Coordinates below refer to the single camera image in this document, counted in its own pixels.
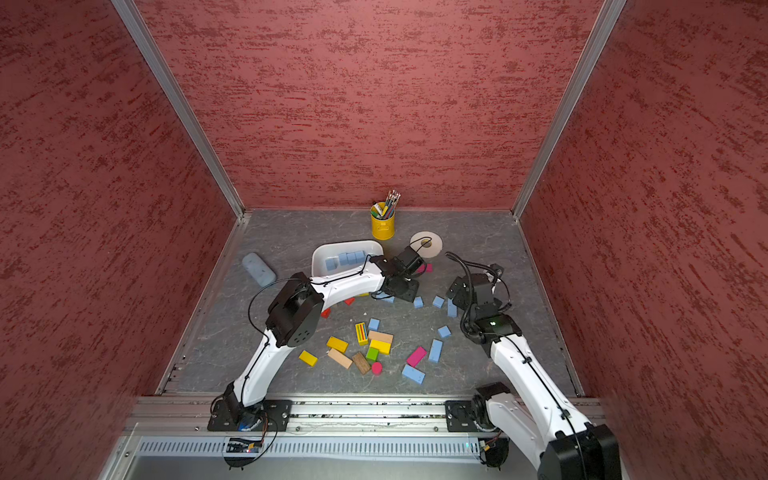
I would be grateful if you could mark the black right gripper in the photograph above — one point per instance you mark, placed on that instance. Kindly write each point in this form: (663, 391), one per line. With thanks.
(460, 296)

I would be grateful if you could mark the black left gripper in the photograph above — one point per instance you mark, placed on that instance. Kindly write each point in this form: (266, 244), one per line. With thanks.
(410, 294)

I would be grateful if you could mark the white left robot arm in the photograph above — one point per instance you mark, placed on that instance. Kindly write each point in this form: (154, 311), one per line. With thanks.
(292, 319)

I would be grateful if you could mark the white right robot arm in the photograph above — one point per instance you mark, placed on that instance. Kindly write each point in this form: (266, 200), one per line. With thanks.
(558, 439)

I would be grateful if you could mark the light blue long block right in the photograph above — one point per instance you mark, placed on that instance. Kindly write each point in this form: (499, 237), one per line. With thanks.
(452, 309)

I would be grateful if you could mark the white tape roll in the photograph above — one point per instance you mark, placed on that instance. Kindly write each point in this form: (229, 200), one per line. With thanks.
(426, 244)

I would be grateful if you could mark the yellow metal pencil bucket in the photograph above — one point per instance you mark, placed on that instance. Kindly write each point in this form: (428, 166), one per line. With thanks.
(382, 227)

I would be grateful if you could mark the light blue upright block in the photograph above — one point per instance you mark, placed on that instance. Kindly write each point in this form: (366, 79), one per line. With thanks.
(435, 351)

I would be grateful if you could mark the tan wood block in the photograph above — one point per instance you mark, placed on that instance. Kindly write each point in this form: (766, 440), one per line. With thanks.
(381, 337)

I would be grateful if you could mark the striped yellow block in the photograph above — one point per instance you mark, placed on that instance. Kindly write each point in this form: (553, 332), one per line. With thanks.
(361, 334)

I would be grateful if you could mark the white rectangular bowl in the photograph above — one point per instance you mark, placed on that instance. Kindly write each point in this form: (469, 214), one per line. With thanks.
(332, 250)

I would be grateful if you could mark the bundle of pencils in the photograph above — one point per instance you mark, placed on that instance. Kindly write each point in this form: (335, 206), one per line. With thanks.
(385, 210)

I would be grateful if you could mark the yellow block beside green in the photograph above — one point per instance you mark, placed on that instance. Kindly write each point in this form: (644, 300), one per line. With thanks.
(382, 347)

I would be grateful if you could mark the green small block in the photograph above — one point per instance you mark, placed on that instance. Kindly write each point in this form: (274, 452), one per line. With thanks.
(372, 354)

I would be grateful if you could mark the magenta block front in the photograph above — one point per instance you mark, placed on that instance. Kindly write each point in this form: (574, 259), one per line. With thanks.
(417, 356)

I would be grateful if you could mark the yellow block centre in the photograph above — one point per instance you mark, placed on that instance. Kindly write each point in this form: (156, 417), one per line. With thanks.
(337, 344)

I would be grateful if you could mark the dark wood block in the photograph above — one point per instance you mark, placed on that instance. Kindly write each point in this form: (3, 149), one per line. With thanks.
(361, 363)

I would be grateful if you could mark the light blue block front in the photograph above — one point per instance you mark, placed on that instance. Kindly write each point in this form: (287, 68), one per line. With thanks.
(413, 374)

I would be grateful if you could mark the natural wood long block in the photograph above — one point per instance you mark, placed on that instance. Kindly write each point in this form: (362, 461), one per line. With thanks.
(340, 358)

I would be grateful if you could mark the yellow block front left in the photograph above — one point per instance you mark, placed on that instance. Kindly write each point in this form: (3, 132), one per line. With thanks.
(308, 358)

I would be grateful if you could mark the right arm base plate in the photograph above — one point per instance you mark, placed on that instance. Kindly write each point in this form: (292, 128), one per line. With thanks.
(460, 416)

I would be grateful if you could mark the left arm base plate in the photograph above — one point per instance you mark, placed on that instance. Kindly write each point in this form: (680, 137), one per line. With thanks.
(269, 415)

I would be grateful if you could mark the aluminium front rail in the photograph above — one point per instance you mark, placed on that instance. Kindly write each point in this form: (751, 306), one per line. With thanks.
(323, 415)

